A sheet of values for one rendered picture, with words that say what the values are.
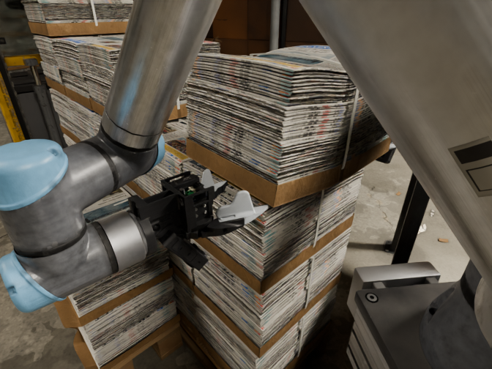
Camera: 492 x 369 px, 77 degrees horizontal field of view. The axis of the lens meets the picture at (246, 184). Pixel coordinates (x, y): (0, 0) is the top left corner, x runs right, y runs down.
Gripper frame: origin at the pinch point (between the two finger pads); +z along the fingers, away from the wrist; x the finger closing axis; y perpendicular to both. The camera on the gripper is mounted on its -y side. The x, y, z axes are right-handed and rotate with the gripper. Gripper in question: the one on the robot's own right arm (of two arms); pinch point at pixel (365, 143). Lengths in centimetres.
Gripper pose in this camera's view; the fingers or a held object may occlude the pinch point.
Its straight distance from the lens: 87.5
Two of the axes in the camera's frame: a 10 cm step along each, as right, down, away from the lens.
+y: -0.1, -8.8, -4.8
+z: -7.5, 3.2, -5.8
